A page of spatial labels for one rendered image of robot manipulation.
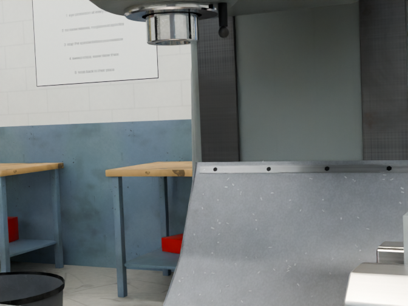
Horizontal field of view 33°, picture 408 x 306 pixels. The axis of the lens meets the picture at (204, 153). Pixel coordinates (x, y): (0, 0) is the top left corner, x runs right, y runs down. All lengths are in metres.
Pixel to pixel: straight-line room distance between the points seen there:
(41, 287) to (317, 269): 2.01
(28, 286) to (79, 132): 3.10
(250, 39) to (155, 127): 4.45
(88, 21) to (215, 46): 4.81
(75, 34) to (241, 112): 4.91
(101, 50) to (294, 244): 4.86
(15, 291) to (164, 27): 2.33
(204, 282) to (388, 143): 0.31
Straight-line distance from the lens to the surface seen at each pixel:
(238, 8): 0.84
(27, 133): 6.14
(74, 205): 5.91
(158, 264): 4.71
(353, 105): 0.95
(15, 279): 2.86
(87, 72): 5.78
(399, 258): 0.60
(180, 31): 0.61
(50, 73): 5.99
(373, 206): 0.92
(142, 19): 0.64
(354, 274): 0.52
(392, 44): 0.94
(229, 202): 0.98
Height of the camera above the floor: 1.21
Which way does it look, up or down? 3 degrees down
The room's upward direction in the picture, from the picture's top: 2 degrees counter-clockwise
